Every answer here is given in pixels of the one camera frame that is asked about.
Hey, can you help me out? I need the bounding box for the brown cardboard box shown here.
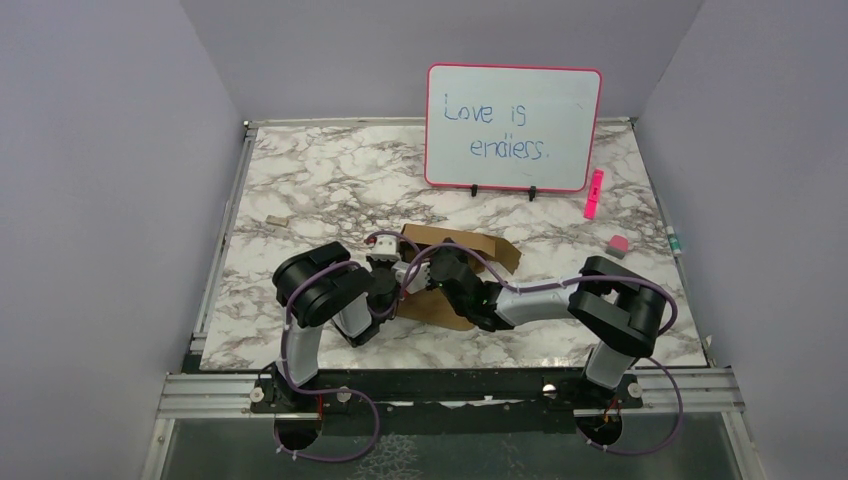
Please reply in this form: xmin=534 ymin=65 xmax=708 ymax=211
xmin=397 ymin=223 xmax=521 ymax=332

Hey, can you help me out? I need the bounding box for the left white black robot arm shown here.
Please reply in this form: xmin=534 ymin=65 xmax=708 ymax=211
xmin=272 ymin=235 xmax=402 ymax=411

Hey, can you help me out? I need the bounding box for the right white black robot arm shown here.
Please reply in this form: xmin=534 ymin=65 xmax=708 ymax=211
xmin=429 ymin=249 xmax=677 ymax=407

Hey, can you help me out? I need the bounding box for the small wooden block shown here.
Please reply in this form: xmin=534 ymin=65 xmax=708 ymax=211
xmin=266 ymin=215 xmax=289 ymax=228

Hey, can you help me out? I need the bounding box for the pink highlighter marker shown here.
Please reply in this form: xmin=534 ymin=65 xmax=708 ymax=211
xmin=583 ymin=168 xmax=604 ymax=220

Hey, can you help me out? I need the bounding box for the pink grey eraser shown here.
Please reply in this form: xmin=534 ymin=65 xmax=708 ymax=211
xmin=605 ymin=235 xmax=629 ymax=259

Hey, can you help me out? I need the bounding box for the pink framed whiteboard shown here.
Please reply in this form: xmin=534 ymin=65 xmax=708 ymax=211
xmin=424 ymin=63 xmax=603 ymax=193

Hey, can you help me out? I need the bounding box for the green white marker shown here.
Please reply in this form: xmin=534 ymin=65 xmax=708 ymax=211
xmin=666 ymin=226 xmax=682 ymax=257

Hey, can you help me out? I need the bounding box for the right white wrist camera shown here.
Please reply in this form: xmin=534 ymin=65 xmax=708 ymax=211
xmin=391 ymin=260 xmax=430 ymax=297

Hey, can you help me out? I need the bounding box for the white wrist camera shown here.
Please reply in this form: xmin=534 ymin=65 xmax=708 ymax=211
xmin=366 ymin=235 xmax=401 ymax=264
xmin=391 ymin=260 xmax=430 ymax=297

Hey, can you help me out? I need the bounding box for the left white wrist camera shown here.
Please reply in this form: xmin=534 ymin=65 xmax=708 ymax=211
xmin=366 ymin=235 xmax=401 ymax=264

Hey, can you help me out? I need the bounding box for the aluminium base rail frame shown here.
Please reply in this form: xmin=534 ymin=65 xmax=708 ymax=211
xmin=142 ymin=367 xmax=764 ymax=479

